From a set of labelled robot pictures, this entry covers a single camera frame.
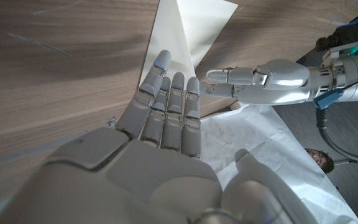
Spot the cream paper envelope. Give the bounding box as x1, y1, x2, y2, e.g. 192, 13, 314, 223
138, 0, 239, 91

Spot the white backdrop sheet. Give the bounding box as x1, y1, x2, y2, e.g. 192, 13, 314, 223
197, 104, 358, 224

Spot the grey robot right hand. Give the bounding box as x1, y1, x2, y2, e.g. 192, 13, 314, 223
0, 49, 319, 224

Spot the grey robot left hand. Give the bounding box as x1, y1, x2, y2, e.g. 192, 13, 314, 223
199, 53, 358, 106

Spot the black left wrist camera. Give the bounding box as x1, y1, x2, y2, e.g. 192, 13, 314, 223
314, 18, 358, 63

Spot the person in black shirt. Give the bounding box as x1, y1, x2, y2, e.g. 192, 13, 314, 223
305, 148, 335, 174

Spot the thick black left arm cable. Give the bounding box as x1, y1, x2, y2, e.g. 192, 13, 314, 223
315, 107, 358, 165

